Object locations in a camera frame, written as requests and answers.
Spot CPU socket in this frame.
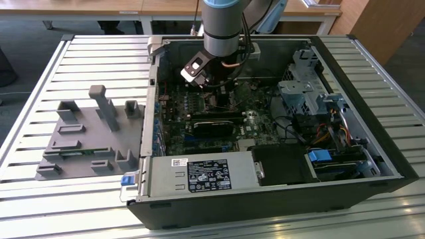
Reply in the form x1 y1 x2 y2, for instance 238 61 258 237
199 91 239 113

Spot black expansion slot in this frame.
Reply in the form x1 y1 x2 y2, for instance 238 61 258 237
183 146 231 154
183 139 233 146

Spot green motherboard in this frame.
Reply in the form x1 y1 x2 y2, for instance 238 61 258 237
156 78 282 156

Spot silver perforated drive cage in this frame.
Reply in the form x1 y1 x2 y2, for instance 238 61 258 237
277 48 349 118

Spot black graphics card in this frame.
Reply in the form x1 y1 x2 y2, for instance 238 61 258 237
191 120 234 138

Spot pale blue teach pendant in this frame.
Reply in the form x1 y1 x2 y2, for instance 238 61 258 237
254 0 289 34

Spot silver chipset heatsink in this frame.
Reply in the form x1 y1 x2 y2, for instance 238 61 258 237
237 138 255 151

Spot person's dark legs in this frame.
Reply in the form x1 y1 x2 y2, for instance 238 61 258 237
97 21 125 35

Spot white paper stack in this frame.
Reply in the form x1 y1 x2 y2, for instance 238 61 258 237
299 0 342 7

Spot hard disk in blue carrier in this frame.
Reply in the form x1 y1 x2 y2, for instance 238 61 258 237
306 148 366 180

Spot silver power supply unit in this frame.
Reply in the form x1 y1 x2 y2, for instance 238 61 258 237
145 150 258 199

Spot grey parts rack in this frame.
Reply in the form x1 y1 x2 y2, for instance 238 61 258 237
34 84 146 182

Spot blue case latch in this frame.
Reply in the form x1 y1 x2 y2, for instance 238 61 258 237
121 174 138 186

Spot green RAM stick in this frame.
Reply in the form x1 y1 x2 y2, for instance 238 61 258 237
58 148 110 156

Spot wooden cabinet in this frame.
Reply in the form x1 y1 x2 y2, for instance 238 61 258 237
327 0 425 67

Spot black and silver PC case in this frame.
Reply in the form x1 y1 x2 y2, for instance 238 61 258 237
125 34 419 231

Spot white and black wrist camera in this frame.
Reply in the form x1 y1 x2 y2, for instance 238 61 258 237
179 51 215 83

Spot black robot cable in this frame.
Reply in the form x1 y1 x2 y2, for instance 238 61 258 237
203 9 255 88

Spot cable with silver plug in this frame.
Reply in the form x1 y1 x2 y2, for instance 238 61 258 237
190 0 202 35

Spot grey data cable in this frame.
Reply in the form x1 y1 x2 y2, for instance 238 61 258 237
270 115 295 140

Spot black wire bundle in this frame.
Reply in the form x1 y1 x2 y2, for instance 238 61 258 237
291 114 321 145

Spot black data cable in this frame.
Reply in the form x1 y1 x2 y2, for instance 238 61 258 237
277 123 307 145

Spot wooden desk with white frame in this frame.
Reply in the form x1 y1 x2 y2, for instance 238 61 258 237
0 0 144 30
138 0 342 35

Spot black plastic duct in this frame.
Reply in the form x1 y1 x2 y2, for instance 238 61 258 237
250 145 321 187

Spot yellow and red wire bundle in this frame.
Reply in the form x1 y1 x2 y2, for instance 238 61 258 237
311 124 353 145

